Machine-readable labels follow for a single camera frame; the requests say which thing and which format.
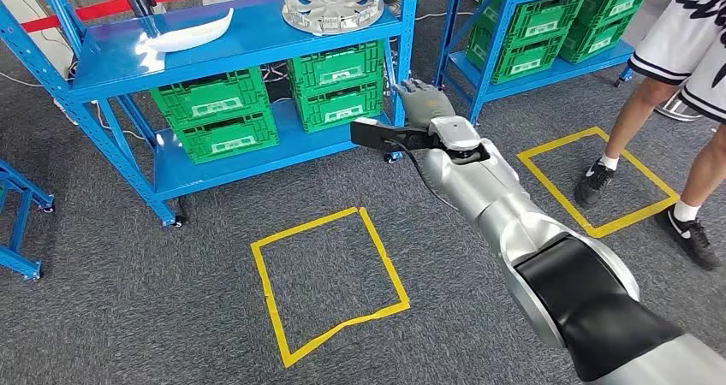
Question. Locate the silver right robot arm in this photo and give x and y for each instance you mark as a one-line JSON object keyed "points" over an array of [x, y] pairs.
{"points": [[488, 184]]}

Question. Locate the black stanchion post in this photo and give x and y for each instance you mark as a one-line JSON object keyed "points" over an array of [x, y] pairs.
{"points": [[139, 0]]}

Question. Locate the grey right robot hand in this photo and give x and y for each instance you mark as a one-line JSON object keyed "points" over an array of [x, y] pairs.
{"points": [[425, 104]]}

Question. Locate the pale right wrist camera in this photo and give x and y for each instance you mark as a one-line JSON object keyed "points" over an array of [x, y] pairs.
{"points": [[368, 133]]}

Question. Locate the chrome stanchion base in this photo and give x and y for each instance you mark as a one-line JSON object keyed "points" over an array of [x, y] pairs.
{"points": [[678, 110]]}

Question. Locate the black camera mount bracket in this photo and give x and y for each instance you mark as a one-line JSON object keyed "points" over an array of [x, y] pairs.
{"points": [[417, 140]]}

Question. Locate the blue metal shelf rack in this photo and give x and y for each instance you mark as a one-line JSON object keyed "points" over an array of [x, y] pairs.
{"points": [[17, 262], [502, 31], [244, 36]]}

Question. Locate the silver plastic wheel hubcap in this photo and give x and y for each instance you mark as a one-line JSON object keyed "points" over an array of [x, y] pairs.
{"points": [[332, 5]]}

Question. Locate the white curved plastic part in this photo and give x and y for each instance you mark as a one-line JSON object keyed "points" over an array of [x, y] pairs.
{"points": [[187, 35]]}

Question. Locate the red barrier belt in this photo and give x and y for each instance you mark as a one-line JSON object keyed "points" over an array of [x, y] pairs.
{"points": [[102, 8]]}

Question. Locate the person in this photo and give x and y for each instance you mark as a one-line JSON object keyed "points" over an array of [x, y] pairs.
{"points": [[680, 36]]}

